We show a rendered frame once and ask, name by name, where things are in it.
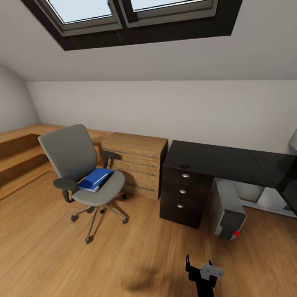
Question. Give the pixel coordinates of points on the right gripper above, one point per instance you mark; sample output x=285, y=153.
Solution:
x=195, y=275

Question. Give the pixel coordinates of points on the desk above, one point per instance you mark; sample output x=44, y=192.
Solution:
x=242, y=165

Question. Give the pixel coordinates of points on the fixed window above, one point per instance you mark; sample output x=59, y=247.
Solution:
x=88, y=24

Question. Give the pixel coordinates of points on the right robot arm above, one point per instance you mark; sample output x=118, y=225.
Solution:
x=205, y=279

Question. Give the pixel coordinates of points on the swivel chair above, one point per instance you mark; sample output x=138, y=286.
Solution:
x=73, y=156

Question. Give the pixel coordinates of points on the folder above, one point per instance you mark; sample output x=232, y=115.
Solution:
x=95, y=180

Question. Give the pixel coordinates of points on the desktop computer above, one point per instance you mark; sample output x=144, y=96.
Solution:
x=227, y=213

